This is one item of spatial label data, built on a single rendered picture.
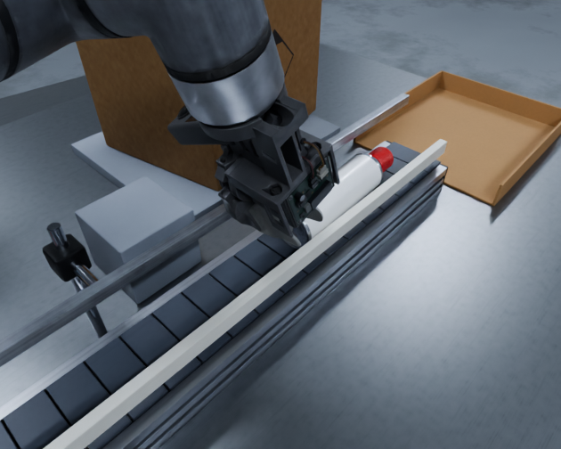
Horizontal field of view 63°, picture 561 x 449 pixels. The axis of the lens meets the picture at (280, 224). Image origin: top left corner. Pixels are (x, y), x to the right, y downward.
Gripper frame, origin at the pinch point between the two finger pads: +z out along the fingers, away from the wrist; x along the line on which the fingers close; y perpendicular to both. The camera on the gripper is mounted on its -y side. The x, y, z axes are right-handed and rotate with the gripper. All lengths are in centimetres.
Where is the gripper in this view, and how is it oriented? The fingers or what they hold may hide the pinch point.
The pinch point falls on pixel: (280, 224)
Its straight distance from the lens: 51.0
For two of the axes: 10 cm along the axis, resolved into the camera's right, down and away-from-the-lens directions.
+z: 2.4, 5.3, 8.1
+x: 6.4, -7.1, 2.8
